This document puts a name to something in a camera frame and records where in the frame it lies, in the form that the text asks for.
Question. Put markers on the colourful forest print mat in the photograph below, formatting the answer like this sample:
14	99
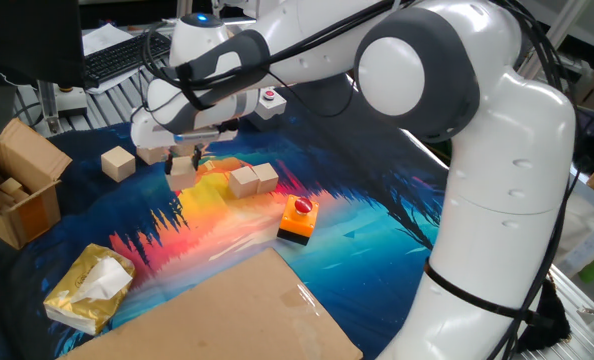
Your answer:
367	260

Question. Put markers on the gold tissue pack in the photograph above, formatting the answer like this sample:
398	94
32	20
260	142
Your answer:
84	295

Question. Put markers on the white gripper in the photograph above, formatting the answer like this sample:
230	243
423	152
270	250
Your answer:
144	132

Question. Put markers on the tall aluminium profile post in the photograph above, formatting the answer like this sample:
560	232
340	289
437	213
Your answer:
184	6

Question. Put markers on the wooden pieces inside box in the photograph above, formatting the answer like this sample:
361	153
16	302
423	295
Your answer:
11	186

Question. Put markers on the metal wrist mounting plate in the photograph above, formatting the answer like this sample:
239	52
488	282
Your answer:
204	136

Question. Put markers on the grey box with red button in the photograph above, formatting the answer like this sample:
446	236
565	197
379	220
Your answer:
271	102

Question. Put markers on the wooden cube block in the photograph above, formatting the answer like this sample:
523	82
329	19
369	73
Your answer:
181	175
243	182
268	177
183	150
151	155
118	164

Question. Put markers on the black keyboard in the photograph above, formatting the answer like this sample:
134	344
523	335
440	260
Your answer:
117	57

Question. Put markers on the white paper sheets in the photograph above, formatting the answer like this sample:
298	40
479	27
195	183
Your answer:
102	37

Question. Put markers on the open cardboard box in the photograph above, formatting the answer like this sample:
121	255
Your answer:
27	200

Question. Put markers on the short aluminium profile post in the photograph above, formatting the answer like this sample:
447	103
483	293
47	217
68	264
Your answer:
49	107

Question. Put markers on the white stand base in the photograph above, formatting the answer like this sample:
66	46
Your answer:
72	102

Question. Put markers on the flat brown cardboard sheet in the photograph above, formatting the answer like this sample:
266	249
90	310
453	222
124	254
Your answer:
227	315

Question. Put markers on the black monitor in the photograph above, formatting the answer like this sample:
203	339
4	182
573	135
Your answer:
27	35

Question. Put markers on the orange emergency stop button box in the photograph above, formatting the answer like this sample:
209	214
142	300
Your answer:
297	222

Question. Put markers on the black fuzzy bag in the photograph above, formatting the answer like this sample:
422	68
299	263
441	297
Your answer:
547	315

